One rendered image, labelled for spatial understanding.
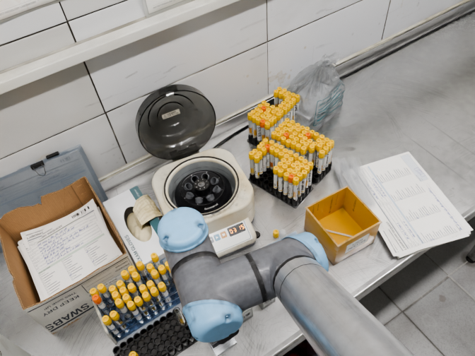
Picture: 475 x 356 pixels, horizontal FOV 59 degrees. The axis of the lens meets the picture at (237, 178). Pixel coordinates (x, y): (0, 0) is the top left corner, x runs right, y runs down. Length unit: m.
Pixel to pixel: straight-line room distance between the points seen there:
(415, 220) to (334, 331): 0.77
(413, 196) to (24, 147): 1.03
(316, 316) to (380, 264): 0.65
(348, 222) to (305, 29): 0.62
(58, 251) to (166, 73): 0.54
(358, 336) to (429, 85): 1.29
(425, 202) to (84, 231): 0.92
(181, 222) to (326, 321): 0.27
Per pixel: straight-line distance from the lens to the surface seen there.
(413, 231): 1.19
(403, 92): 1.59
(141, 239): 1.13
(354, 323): 0.46
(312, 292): 0.52
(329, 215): 1.17
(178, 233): 0.63
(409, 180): 1.29
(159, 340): 1.03
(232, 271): 0.60
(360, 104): 1.51
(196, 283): 0.60
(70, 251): 1.16
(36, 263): 1.18
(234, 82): 1.31
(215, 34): 1.20
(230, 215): 1.06
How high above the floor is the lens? 1.85
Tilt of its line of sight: 50 degrees down
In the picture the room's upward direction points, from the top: 6 degrees counter-clockwise
